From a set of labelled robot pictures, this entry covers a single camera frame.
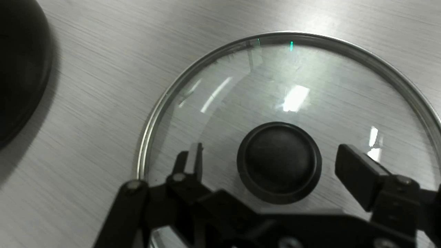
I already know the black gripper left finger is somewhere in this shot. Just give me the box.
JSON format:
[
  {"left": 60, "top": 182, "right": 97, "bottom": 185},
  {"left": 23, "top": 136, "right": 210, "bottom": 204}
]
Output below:
[{"left": 94, "top": 142, "right": 260, "bottom": 248}]

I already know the black cooking pot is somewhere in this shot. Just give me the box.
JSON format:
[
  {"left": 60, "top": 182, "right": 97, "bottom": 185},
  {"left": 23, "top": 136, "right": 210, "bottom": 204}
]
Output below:
[{"left": 0, "top": 0, "right": 58, "bottom": 152}]

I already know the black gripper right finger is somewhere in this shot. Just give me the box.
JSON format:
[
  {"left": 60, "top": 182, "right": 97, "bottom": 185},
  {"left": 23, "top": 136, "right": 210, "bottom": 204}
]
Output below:
[{"left": 334, "top": 143, "right": 441, "bottom": 248}]

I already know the glass lid with black knob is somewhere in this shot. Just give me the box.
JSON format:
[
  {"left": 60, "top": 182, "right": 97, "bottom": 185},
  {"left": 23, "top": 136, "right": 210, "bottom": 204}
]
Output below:
[{"left": 134, "top": 32, "right": 441, "bottom": 248}]

